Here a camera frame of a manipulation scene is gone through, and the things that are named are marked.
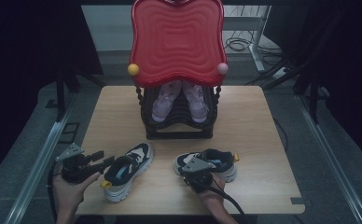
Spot hand-held gripper cable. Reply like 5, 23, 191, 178
197, 176, 249, 219
46, 161, 63, 222

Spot metal floor rail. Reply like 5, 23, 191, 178
3, 92, 75, 224
295, 94, 362, 224

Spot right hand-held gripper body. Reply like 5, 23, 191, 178
181, 156, 216, 194

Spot purple child's shoe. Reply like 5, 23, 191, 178
151, 80, 183, 123
182, 81, 210, 124

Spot right hand-held gripper cable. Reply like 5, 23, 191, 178
197, 176, 249, 219

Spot red and black shoe rack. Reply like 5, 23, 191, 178
127, 0, 230, 140

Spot left hand-held gripper cable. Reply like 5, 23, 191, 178
46, 161, 63, 222

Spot coiled black cables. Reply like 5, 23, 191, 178
224, 29, 284, 58

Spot white metal desk frame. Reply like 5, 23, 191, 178
223, 5, 272, 75

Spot black metal stand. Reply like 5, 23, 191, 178
55, 66, 67, 123
309, 69, 321, 125

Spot white power strip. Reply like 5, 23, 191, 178
271, 66, 287, 80

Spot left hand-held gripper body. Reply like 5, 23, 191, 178
56, 143, 104, 184

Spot black white blue sneaker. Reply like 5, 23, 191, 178
173, 148, 241, 184
100, 142, 155, 203

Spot thin black cable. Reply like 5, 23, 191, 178
273, 118, 289, 152

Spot person's left hand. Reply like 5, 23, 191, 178
51, 173, 102, 216

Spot person's right hand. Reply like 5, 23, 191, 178
197, 173, 229, 207

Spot black curtain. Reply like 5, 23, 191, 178
0, 0, 104, 188
264, 0, 362, 173

